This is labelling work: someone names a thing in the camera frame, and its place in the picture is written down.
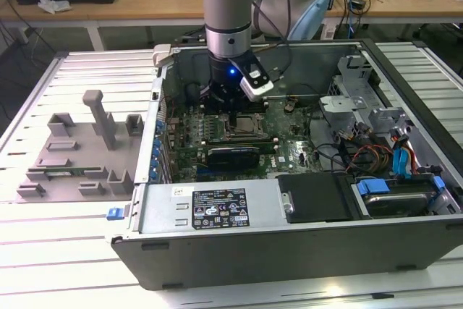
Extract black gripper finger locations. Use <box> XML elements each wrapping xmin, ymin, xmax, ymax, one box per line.
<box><xmin>234</xmin><ymin>98</ymin><xmax>263</xmax><ymax>132</ymax></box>
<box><xmin>201</xmin><ymin>85</ymin><xmax>236</xmax><ymax>132</ymax></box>

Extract silver CPU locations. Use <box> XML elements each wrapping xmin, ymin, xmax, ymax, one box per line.
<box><xmin>237</xmin><ymin>117</ymin><xmax>260</xmax><ymax>133</ymax></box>

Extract CPU socket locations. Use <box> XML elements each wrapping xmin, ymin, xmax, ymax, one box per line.
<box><xmin>224</xmin><ymin>112</ymin><xmax>267</xmax><ymax>139</ymax></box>

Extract black cylindrical component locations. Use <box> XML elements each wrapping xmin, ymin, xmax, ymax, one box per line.
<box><xmin>184</xmin><ymin>83</ymin><xmax>203</xmax><ymax>104</ymax></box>

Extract installed RAM stick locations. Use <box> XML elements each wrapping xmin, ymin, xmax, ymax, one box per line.
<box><xmin>202</xmin><ymin>136</ymin><xmax>279</xmax><ymax>154</ymax></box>

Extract black graphics card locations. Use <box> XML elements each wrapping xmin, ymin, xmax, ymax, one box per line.
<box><xmin>200</xmin><ymin>144</ymin><xmax>262</xmax><ymax>172</ymax></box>

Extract beige case latch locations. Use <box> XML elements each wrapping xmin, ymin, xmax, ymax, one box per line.
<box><xmin>151</xmin><ymin>43</ymin><xmax>174</xmax><ymax>68</ymax></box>

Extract green motherboard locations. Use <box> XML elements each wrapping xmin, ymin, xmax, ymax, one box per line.
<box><xmin>164</xmin><ymin>98</ymin><xmax>326</xmax><ymax>183</ymax></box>

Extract blue expansion slot retainers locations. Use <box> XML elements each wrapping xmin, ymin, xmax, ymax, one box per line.
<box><xmin>151</xmin><ymin>120</ymin><xmax>166</xmax><ymax>183</ymax></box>

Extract silver metal drive cage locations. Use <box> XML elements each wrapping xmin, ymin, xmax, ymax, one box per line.
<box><xmin>318</xmin><ymin>54</ymin><xmax>415</xmax><ymax>143</ymax></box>

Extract black drive bay cover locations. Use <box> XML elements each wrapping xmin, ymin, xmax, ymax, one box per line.
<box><xmin>276</xmin><ymin>173</ymin><xmax>357</xmax><ymax>225</ymax></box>

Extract silver power supply with label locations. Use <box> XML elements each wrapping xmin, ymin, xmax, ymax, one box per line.
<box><xmin>139</xmin><ymin>182</ymin><xmax>290</xmax><ymax>234</ymax></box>

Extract gray parts rack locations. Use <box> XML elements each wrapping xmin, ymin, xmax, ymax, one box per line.
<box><xmin>14</xmin><ymin>88</ymin><xmax>145</xmax><ymax>204</ymax></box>

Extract wooden desk white legs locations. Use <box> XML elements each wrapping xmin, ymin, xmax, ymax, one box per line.
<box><xmin>0</xmin><ymin>0</ymin><xmax>463</xmax><ymax>51</ymax></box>

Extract green RAM stick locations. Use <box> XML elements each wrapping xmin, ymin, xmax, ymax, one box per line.
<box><xmin>45</xmin><ymin>166</ymin><xmax>104</xmax><ymax>177</ymax></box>

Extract black open PC case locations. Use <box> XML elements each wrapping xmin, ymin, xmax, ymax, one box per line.
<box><xmin>104</xmin><ymin>38</ymin><xmax>463</xmax><ymax>291</ymax></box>

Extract hard disk in blue carrier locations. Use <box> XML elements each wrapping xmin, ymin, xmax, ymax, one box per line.
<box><xmin>352</xmin><ymin>174</ymin><xmax>446</xmax><ymax>219</ymax></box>

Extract crumpled white paper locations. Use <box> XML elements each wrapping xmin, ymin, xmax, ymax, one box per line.
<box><xmin>38</xmin><ymin>0</ymin><xmax>72</xmax><ymax>14</ymax></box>

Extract white wrist camera black mount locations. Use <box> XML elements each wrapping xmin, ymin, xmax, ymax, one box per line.
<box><xmin>228</xmin><ymin>52</ymin><xmax>275</xmax><ymax>103</ymax></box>

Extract black camera cable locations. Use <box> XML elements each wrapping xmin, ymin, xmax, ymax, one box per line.
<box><xmin>252</xmin><ymin>0</ymin><xmax>294</xmax><ymax>82</ymax></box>

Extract red yellow power wires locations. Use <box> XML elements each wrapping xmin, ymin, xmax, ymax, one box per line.
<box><xmin>347</xmin><ymin>144</ymin><xmax>395</xmax><ymax>176</ymax></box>

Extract blue flat data wire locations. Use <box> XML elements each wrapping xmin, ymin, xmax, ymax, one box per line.
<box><xmin>392</xmin><ymin>145</ymin><xmax>413</xmax><ymax>179</ymax></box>

